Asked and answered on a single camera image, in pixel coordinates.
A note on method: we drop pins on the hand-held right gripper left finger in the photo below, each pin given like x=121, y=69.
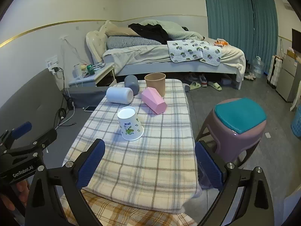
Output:
x=94, y=160

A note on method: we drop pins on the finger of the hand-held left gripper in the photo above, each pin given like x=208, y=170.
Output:
x=22, y=128
x=44, y=137

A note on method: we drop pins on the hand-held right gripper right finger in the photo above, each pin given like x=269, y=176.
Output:
x=209, y=164

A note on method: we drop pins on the white printed paper cup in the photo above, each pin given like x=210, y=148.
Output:
x=129, y=127

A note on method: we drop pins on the white cylindrical cup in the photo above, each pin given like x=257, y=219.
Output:
x=118, y=95

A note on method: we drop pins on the pink faceted cup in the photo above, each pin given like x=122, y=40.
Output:
x=154, y=101

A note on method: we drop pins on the grey cup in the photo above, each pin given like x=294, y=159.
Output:
x=131, y=84

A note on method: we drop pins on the brown paper cup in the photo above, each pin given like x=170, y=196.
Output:
x=155, y=84

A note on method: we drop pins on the person's left hand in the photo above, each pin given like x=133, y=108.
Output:
x=22, y=189

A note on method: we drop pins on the purple plastic stool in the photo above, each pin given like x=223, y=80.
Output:
x=237, y=143

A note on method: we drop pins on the white smartphone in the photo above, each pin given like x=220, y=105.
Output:
x=90, y=108

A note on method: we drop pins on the grey plaid blanket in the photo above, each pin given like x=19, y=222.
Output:
x=145, y=160

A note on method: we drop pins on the teal stool cushion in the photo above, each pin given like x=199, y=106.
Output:
x=239, y=114

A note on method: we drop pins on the orange plaid cloth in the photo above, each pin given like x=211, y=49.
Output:
x=122, y=216

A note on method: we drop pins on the white tumbler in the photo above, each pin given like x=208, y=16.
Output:
x=77, y=70

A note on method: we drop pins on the white nightstand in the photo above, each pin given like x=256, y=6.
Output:
x=91, y=78

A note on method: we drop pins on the green slipper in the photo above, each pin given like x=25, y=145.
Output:
x=194, y=86
x=215, y=86

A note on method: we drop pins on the green can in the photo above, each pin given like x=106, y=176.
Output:
x=90, y=69

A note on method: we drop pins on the grey sneakers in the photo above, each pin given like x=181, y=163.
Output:
x=203, y=80

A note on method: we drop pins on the blue laundry basket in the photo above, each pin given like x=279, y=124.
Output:
x=297, y=122

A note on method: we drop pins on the pale shoes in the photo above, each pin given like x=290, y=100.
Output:
x=249, y=75

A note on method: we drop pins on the clear water jug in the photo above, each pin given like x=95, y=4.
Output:
x=258, y=68

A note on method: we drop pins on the white suitcase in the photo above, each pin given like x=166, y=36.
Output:
x=274, y=73

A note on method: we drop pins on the printed quilted mat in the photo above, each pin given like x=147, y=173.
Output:
x=192, y=51

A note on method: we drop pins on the grey cabinet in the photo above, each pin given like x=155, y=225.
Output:
x=288, y=77

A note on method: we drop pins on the white bed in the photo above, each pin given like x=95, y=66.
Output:
x=150, y=56

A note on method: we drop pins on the orange snack bag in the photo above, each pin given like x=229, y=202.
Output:
x=221, y=42

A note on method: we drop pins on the checkered pillow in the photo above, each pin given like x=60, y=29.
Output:
x=127, y=42

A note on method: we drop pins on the cream pillow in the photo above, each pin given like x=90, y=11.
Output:
x=117, y=29

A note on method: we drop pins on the cardboard box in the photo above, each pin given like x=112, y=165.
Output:
x=292, y=53

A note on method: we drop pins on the black clothing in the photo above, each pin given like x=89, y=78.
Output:
x=152, y=33

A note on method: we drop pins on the teal curtain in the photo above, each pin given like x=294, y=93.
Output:
x=235, y=16

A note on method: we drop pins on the dark screen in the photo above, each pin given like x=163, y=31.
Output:
x=296, y=40

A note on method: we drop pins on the white wall power strip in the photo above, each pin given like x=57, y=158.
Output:
x=52, y=62

